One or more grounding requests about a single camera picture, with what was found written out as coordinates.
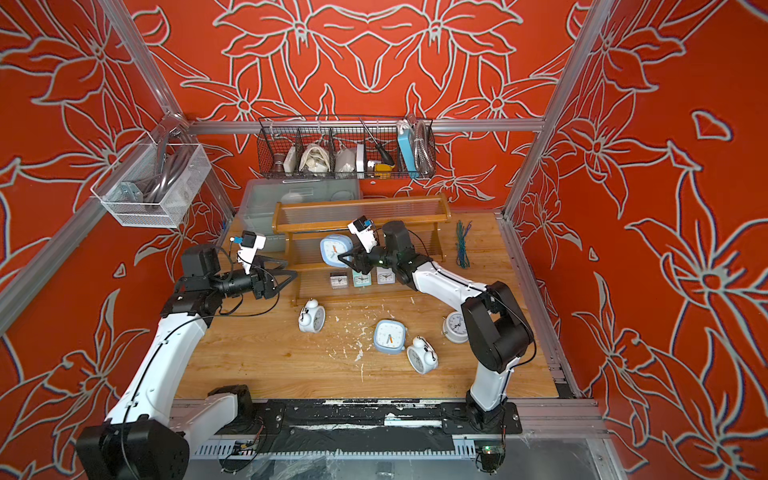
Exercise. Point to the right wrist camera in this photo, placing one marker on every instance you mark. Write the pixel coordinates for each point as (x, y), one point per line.
(364, 229)

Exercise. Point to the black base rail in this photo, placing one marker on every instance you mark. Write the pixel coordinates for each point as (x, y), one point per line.
(451, 416)

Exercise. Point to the blue rounded square clock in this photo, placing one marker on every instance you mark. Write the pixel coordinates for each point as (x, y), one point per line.
(334, 245)

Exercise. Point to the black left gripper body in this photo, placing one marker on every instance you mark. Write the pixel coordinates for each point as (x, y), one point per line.
(235, 284)

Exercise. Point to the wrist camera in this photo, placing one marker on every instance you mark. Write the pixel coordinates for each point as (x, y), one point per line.
(364, 229)
(248, 243)

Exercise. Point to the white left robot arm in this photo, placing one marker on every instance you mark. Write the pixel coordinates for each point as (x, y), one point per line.
(138, 438)

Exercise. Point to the clear small square clock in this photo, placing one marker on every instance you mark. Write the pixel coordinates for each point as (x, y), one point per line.
(339, 280)

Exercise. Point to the lilac square alarm clock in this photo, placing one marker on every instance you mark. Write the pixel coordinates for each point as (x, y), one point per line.
(385, 276)

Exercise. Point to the wooden two-tier shelf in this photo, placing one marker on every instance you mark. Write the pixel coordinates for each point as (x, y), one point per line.
(316, 232)

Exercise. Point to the mint green square clock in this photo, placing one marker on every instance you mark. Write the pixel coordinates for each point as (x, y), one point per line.
(361, 280)

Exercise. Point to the green cable ties bundle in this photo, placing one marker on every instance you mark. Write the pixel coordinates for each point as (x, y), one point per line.
(462, 232)

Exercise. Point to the translucent grey storage bin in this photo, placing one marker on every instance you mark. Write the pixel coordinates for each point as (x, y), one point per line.
(261, 196)

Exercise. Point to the white twin-bell alarm clock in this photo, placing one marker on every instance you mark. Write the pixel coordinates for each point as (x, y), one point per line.
(312, 317)

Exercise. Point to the black wire wall basket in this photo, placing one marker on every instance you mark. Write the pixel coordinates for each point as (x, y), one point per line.
(352, 148)

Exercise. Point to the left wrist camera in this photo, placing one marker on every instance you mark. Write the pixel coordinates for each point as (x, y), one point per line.
(248, 243)

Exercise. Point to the blue box in basket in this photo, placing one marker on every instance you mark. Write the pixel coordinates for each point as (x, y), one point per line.
(405, 142)

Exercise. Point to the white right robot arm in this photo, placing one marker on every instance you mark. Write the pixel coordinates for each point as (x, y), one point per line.
(499, 335)

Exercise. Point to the white wire wall basket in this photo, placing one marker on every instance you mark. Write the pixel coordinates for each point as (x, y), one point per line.
(153, 184)

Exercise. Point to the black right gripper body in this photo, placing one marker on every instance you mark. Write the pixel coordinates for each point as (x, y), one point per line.
(383, 258)

